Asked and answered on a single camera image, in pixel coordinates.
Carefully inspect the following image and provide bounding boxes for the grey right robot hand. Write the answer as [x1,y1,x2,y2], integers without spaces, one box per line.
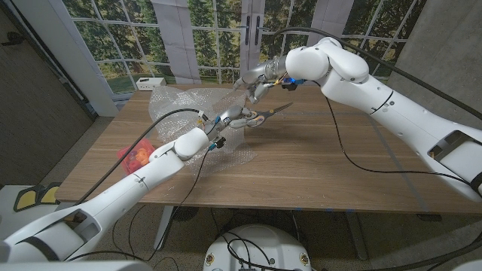
[232,56,291,105]

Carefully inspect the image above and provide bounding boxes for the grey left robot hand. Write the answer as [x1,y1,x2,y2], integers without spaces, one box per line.
[205,105,264,142]

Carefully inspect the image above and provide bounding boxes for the scissors with orange grey handles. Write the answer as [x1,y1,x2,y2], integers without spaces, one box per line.
[246,102,294,128]

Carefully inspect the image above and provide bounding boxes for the clear bubble wrap sheet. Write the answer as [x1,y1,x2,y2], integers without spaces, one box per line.
[148,85,258,178]

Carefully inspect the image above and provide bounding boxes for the red plastic package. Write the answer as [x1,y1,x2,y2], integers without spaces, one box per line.
[117,138,156,176]

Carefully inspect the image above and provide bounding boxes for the small white box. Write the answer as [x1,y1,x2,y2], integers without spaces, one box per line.
[135,77,167,92]

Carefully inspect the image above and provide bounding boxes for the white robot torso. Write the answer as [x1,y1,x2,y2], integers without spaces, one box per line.
[203,224,313,271]

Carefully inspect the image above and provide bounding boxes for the white table leg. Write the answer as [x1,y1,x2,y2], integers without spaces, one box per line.
[153,205,175,251]
[344,210,369,261]

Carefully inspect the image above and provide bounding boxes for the yellow black foot pedal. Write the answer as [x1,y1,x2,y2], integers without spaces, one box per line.
[39,182,62,206]
[13,184,45,213]

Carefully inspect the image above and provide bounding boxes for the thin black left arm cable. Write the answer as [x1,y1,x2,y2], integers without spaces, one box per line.
[67,148,212,263]

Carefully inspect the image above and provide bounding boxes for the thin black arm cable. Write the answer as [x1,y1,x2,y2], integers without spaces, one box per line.
[67,148,212,263]
[325,96,471,186]

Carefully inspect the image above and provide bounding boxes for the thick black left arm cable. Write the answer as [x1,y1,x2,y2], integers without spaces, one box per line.
[75,108,205,206]

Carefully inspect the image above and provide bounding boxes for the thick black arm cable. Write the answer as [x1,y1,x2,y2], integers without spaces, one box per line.
[75,108,205,206]
[273,26,482,271]

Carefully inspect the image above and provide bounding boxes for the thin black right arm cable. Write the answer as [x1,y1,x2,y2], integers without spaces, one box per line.
[325,96,471,186]

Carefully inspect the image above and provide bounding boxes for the black torso cable loop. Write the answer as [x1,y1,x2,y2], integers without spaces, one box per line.
[216,232,279,271]

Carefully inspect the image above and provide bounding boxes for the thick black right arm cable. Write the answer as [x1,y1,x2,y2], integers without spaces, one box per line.
[273,26,482,271]

